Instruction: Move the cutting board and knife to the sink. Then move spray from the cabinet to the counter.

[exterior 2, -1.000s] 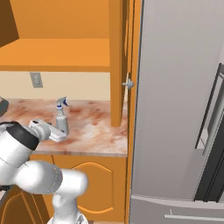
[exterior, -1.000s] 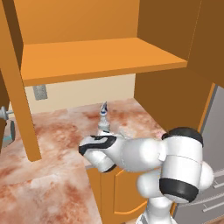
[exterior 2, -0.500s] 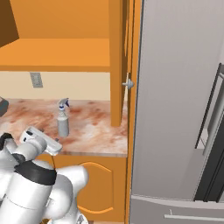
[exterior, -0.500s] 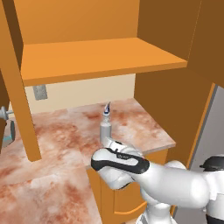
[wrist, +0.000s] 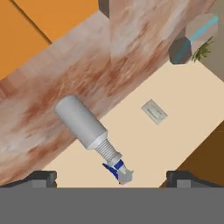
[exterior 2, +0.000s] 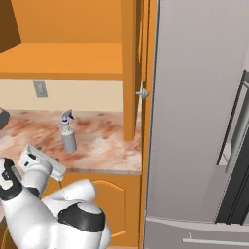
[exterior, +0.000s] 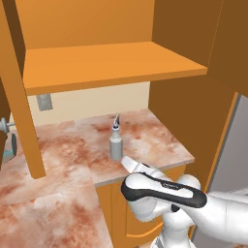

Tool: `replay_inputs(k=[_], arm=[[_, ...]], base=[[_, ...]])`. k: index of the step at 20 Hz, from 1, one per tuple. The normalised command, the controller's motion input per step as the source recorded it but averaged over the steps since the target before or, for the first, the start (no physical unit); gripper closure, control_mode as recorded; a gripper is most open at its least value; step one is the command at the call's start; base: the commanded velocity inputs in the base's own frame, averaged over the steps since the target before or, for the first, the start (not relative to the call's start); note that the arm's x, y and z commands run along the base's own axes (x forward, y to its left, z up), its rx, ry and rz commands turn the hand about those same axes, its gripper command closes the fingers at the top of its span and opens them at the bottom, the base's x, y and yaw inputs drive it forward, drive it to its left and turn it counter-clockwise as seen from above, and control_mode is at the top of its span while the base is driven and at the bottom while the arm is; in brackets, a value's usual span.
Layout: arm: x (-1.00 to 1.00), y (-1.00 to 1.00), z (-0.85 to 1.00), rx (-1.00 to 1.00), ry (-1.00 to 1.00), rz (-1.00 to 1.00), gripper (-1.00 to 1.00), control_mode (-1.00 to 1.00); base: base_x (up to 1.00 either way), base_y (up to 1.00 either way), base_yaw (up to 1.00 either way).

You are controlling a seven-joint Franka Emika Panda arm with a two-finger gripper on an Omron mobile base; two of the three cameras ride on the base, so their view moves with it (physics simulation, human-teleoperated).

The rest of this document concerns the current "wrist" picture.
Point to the green plant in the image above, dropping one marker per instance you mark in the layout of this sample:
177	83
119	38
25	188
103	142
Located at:
201	51

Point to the grey wall socket plate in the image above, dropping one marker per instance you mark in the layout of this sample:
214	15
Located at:
154	112

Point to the grey spray bottle blue trigger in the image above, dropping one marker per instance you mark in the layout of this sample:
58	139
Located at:
83	125

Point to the orange cabinet door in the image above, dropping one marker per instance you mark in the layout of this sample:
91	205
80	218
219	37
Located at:
17	38
61	14

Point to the grey plant pot blue stripe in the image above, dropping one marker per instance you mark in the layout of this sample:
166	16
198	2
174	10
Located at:
192	38

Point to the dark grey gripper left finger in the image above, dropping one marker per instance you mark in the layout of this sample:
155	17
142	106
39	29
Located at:
40	178

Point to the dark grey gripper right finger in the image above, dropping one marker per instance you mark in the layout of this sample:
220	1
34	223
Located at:
180	179

